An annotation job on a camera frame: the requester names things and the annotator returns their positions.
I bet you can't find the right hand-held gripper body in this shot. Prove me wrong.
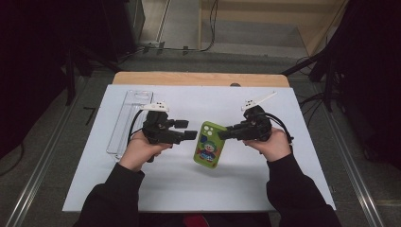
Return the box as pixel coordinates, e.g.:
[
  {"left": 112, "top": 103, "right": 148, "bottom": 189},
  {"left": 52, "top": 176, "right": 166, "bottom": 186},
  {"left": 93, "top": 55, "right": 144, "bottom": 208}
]
[{"left": 238, "top": 91, "right": 279, "bottom": 143}]

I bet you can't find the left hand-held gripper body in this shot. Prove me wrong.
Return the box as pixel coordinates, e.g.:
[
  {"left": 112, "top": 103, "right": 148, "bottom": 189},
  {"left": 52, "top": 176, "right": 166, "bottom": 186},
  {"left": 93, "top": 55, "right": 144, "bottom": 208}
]
[{"left": 139, "top": 100, "right": 186, "bottom": 147}]

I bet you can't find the green cartoon phone case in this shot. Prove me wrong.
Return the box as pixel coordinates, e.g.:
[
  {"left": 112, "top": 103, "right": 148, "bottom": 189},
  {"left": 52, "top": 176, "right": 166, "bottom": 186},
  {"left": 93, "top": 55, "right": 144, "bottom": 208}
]
[{"left": 192, "top": 120, "right": 228, "bottom": 170}]

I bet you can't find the person's right hand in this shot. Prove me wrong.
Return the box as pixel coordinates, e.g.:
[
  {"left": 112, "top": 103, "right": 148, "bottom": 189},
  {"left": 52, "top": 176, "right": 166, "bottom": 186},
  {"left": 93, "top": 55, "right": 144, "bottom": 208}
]
[{"left": 242, "top": 126, "right": 293, "bottom": 163}]

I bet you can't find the person's left hand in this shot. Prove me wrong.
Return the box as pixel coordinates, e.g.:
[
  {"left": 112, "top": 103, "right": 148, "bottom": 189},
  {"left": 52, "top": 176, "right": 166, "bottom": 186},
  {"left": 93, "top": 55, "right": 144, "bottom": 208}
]
[{"left": 118, "top": 130, "right": 174, "bottom": 173}]

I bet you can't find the clear plastic box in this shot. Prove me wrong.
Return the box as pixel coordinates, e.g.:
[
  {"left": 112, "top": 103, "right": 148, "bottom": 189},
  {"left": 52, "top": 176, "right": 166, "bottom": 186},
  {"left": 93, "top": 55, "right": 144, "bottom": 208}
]
[{"left": 106, "top": 89, "right": 155, "bottom": 162}]

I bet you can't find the white board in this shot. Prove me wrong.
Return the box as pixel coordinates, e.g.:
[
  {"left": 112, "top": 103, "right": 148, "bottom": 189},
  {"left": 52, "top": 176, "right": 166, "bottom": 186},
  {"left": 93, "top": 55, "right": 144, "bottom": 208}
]
[{"left": 61, "top": 83, "right": 338, "bottom": 213}]

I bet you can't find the black metal stand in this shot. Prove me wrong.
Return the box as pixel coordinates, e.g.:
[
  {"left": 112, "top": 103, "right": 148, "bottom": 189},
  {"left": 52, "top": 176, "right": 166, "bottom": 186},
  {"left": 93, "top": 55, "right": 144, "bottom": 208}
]
[
  {"left": 63, "top": 44, "right": 125, "bottom": 107},
  {"left": 281, "top": 49, "right": 336, "bottom": 114}
]

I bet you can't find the person's red clothing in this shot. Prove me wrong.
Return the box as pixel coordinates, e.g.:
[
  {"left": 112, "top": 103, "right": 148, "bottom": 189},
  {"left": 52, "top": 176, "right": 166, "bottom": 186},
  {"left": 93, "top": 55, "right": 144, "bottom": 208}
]
[{"left": 182, "top": 213, "right": 211, "bottom": 227}]

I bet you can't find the black cabinet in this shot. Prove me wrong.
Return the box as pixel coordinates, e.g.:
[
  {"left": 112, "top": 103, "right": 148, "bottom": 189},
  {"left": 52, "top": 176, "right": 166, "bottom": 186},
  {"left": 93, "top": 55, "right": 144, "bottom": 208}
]
[{"left": 99, "top": 0, "right": 147, "bottom": 63}]

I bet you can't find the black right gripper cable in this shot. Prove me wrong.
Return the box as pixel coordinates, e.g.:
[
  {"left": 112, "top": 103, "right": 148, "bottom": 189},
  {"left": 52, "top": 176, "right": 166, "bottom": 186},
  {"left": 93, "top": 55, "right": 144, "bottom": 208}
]
[{"left": 264, "top": 112, "right": 295, "bottom": 147}]

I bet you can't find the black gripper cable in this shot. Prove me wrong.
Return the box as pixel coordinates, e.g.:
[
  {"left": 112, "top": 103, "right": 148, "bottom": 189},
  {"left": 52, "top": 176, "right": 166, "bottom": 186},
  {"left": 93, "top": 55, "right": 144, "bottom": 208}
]
[
  {"left": 127, "top": 108, "right": 147, "bottom": 147},
  {"left": 264, "top": 112, "right": 295, "bottom": 147}
]

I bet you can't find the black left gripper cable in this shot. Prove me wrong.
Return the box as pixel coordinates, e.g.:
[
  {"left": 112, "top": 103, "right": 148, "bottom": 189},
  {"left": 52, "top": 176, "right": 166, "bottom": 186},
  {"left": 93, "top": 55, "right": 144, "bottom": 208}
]
[{"left": 127, "top": 108, "right": 147, "bottom": 147}]

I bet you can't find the bundle of black cables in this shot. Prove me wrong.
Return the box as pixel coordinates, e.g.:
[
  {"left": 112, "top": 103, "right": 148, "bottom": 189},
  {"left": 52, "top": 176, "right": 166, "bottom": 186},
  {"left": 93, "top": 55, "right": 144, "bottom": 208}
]
[{"left": 297, "top": 56, "right": 337, "bottom": 128}]

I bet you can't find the black floor cable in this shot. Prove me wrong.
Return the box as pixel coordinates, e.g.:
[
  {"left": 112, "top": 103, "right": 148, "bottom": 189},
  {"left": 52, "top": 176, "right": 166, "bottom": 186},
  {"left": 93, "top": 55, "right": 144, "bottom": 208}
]
[{"left": 117, "top": 0, "right": 219, "bottom": 64}]

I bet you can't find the metal floor rail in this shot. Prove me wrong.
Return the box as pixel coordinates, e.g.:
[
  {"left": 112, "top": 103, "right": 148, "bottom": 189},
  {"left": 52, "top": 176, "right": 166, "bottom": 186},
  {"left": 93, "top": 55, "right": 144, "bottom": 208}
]
[
  {"left": 309, "top": 82, "right": 386, "bottom": 227},
  {"left": 4, "top": 77, "right": 89, "bottom": 227}
]

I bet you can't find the wooden frame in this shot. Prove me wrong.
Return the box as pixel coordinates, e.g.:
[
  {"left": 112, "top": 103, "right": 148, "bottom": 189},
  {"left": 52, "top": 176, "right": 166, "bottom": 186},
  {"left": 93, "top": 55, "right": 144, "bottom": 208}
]
[{"left": 197, "top": 0, "right": 350, "bottom": 59}]

